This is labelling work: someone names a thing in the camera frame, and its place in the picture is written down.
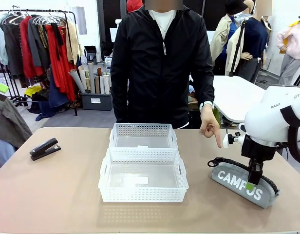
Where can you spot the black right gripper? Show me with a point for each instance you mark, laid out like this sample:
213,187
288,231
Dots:
258,148

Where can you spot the grey CAMPUS zipper pouch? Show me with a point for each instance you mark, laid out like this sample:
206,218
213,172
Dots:
228,178

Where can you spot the black stapler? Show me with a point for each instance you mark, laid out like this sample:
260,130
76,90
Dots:
44,149

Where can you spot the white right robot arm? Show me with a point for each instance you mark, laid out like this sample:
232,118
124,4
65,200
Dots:
267,122

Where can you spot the person's right forearm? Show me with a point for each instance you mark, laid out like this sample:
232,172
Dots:
119,102

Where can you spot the person's left forearm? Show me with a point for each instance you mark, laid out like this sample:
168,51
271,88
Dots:
206,92

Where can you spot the person's left hand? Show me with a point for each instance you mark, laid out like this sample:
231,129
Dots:
209,122

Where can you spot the grey draped jacket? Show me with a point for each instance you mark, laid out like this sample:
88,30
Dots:
8,122

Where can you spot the yellow cloth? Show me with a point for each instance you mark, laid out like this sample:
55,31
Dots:
33,90

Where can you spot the dark grey hanging coat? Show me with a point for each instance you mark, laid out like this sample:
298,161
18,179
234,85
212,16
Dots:
12,48

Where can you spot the red hanging jacket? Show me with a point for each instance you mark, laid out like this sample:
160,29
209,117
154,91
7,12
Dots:
27,56

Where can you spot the grey hanging jacket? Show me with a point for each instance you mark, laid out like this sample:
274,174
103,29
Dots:
35,46

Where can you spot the blue jeans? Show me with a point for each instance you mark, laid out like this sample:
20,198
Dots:
4,151

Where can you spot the navy blue cloth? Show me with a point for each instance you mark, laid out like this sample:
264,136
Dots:
56,95

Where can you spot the long red dress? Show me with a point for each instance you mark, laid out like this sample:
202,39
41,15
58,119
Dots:
61,75

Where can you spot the green shopping bag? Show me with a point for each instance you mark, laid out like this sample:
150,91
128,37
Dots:
217,117

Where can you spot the black metal clothes rack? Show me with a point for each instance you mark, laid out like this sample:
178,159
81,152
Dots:
73,73

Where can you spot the black hanging scarf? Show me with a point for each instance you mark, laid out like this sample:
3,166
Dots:
58,39

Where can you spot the slanted grey paper roll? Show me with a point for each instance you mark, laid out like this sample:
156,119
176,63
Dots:
77,80

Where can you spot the white background table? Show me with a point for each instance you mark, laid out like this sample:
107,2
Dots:
235,97

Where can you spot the beige paper roll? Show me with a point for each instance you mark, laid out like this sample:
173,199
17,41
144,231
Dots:
82,78

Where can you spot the beige hanging garment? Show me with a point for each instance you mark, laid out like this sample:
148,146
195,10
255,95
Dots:
72,44

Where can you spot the white wristwatch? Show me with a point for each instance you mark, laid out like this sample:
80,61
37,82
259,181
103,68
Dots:
205,104

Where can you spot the tall grey paper roll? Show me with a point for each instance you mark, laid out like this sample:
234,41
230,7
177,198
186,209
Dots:
91,75

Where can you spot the black office chair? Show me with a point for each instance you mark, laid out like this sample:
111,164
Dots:
90,54

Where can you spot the brown paper roll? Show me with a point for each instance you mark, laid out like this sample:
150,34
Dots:
97,85

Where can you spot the grey plastic storage bin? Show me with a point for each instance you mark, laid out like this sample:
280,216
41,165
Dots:
96,101

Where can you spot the white paper roll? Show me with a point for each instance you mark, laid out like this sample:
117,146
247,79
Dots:
102,85
106,85

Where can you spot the white perforated plastic basket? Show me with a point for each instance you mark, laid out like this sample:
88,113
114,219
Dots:
142,129
142,192

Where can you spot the mannequin in navy sweater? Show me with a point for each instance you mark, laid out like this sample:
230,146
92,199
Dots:
256,36

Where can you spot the mannequin in pink hoodie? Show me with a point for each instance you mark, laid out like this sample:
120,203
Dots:
294,39

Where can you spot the person in black jacket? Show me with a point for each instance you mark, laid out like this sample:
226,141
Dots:
159,73

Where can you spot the mannequin in beige trench coat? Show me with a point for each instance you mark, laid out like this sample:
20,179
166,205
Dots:
220,36

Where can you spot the red hooded garment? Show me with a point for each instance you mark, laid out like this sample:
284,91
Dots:
135,5

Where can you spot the black bucket hat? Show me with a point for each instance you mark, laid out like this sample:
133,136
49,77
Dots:
235,6

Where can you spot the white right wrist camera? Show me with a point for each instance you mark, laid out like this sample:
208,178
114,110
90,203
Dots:
234,140

